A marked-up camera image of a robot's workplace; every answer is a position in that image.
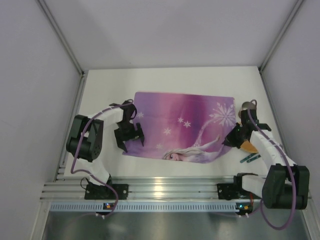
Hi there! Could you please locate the slotted grey cable duct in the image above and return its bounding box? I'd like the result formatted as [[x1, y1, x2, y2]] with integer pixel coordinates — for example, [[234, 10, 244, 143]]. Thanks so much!
[[50, 201, 253, 213]]

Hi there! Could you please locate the purple printed placemat cloth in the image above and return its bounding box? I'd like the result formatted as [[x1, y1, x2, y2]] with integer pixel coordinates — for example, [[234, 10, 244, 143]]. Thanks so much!
[[123, 91, 236, 164]]

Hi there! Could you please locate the round wooden plate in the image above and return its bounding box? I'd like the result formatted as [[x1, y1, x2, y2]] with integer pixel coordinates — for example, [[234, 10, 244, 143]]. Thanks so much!
[[236, 122, 258, 154]]

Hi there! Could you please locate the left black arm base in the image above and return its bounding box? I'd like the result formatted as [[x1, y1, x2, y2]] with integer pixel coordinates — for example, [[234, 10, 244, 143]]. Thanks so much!
[[84, 182, 129, 200]]

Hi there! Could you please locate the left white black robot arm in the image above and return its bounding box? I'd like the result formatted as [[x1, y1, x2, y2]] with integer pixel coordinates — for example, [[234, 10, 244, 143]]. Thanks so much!
[[66, 99, 145, 188]]

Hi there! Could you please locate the teal handled fork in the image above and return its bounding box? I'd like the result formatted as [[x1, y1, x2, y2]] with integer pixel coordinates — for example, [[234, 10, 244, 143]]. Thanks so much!
[[240, 153, 261, 163]]

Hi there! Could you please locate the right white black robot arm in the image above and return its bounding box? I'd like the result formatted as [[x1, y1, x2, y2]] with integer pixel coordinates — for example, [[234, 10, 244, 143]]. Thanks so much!
[[223, 108, 310, 210]]

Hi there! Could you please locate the aluminium mounting rail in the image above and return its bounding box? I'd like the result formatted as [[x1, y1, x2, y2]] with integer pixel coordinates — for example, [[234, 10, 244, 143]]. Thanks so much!
[[40, 176, 233, 202]]

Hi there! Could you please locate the metal cup with brown sleeve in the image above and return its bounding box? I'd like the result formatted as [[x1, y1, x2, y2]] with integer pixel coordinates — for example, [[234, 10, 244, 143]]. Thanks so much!
[[239, 99, 257, 115]]

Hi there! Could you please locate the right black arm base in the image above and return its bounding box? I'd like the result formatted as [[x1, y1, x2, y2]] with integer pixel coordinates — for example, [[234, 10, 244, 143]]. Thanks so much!
[[216, 183, 260, 201]]

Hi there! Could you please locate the teal handled spoon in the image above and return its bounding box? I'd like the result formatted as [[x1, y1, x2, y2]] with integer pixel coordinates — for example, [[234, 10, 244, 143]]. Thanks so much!
[[246, 155, 261, 163]]

